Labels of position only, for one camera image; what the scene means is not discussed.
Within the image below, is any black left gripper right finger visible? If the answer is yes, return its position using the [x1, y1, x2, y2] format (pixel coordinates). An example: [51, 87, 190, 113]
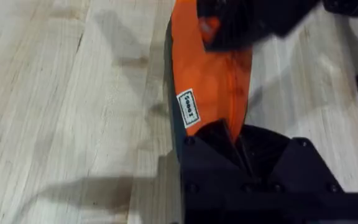
[237, 123, 345, 194]

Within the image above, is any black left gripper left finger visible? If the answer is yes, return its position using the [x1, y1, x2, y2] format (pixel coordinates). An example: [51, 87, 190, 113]
[180, 119, 255, 194]

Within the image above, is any orange soft zip bag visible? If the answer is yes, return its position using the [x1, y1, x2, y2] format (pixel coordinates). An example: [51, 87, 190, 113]
[163, 0, 254, 162]

